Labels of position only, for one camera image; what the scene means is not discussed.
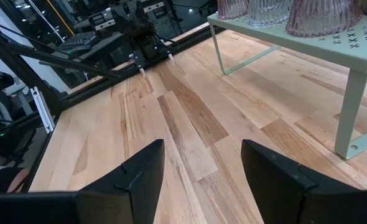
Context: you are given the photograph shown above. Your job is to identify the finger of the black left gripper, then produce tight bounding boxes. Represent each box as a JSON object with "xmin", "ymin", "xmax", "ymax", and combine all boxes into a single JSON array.
[
  {"xmin": 130, "ymin": 11, "xmax": 144, "ymax": 39},
  {"xmin": 142, "ymin": 9, "xmax": 156, "ymax": 39}
]

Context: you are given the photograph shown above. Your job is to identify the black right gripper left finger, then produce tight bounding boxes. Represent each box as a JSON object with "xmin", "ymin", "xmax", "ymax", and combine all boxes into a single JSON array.
[{"xmin": 77, "ymin": 138, "xmax": 166, "ymax": 224}]

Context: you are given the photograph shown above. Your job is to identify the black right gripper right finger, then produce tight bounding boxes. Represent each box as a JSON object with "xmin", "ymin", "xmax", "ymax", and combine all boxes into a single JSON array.
[{"xmin": 241, "ymin": 139, "xmax": 360, "ymax": 224}]

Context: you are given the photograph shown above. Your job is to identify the pink ribbed glass candle holder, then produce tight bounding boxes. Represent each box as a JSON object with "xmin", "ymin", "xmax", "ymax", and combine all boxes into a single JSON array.
[
  {"xmin": 216, "ymin": 0, "xmax": 250, "ymax": 21},
  {"xmin": 284, "ymin": 0, "xmax": 364, "ymax": 39}
]

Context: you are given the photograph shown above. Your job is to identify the clear ribbed glass candle holder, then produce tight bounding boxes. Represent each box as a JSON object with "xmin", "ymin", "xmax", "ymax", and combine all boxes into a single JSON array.
[{"xmin": 246, "ymin": 0, "xmax": 294, "ymax": 27}]

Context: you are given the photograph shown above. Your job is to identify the black keyboard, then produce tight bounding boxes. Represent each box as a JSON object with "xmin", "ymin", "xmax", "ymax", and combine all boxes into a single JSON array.
[{"xmin": 57, "ymin": 30, "xmax": 101, "ymax": 52}]

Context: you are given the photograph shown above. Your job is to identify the person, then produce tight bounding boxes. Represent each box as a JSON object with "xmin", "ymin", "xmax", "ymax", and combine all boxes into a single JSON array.
[{"xmin": 0, "ymin": 166, "xmax": 31, "ymax": 194}]

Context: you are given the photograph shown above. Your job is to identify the green perforated metal shelf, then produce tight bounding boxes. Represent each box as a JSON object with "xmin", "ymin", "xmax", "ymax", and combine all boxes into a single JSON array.
[{"xmin": 207, "ymin": 12, "xmax": 367, "ymax": 161}]

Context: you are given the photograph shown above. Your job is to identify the yellow cable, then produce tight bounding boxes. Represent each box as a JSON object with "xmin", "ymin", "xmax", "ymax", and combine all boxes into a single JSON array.
[{"xmin": 45, "ymin": 0, "xmax": 76, "ymax": 36}]

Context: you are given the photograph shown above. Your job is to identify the black aluminium table frame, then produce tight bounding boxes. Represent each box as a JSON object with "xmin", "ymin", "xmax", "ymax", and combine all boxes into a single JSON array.
[{"xmin": 0, "ymin": 15, "xmax": 225, "ymax": 131}]

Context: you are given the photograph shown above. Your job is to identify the silver metal bracket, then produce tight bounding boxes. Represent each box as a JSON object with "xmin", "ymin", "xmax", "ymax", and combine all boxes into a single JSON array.
[{"xmin": 30, "ymin": 86, "xmax": 55, "ymax": 134}]

